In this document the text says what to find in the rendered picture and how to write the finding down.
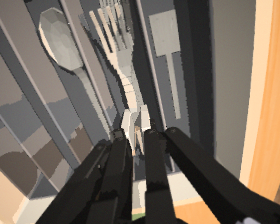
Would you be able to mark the cream cutlery tray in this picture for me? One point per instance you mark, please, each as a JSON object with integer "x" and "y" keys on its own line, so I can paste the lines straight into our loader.
{"x": 241, "y": 34}

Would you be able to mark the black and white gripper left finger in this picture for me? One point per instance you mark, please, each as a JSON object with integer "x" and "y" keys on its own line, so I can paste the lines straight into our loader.
{"x": 72, "y": 204}

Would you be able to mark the grey fork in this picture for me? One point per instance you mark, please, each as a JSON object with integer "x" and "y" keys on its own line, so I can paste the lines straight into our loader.
{"x": 130, "y": 36}
{"x": 126, "y": 17}
{"x": 121, "y": 60}

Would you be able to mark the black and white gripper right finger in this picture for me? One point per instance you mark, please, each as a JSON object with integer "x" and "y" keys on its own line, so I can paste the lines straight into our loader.
{"x": 230, "y": 201}

